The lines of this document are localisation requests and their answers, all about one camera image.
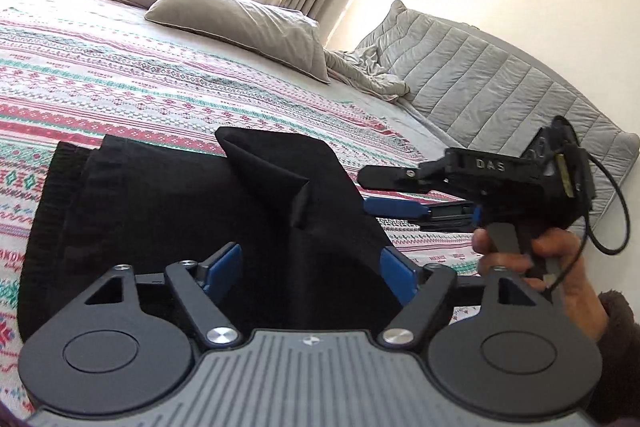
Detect grey padded headboard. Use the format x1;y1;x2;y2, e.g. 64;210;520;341
352;0;640;228

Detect bed with grey sheet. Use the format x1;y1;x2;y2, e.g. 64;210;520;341
250;52;481;172

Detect person's right forearm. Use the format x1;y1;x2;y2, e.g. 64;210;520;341
584;289;640;427

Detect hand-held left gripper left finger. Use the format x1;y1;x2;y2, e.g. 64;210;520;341
85;241;244;350

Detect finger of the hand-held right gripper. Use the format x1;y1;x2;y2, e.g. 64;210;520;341
363;197;483;232
359;161;451;194

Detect person's right hand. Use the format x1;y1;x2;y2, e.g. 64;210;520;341
471;226;609;344

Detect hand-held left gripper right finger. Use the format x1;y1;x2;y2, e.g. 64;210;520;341
377;246;553;350

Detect black pants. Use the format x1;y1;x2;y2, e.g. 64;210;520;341
17;126;407;348

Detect grey pillow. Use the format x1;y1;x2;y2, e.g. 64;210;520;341
145;0;332;84

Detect black cable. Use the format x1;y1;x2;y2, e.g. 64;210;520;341
547;142;631;294

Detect crumpled grey cloth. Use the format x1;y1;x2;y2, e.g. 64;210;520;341
324;42;414;104

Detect patterned striped blanket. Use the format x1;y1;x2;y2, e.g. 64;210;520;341
0;0;493;408

